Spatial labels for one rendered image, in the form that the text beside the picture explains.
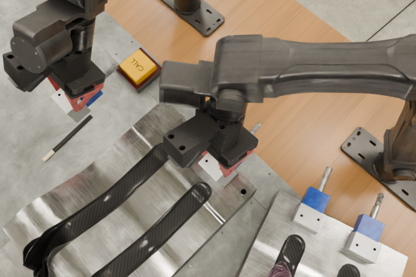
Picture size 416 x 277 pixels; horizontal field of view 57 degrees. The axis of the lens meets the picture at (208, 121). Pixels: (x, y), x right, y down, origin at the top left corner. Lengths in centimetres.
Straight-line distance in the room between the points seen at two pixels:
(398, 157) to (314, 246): 22
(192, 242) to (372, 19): 160
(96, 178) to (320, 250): 44
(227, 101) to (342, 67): 13
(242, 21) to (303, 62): 54
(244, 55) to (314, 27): 55
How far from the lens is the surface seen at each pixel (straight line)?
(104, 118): 90
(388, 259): 82
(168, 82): 52
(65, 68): 64
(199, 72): 52
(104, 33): 100
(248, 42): 47
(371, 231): 79
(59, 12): 59
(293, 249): 77
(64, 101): 75
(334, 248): 78
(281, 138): 86
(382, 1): 217
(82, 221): 74
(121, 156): 77
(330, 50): 46
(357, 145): 89
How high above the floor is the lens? 161
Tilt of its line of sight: 70 degrees down
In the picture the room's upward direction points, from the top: 4 degrees counter-clockwise
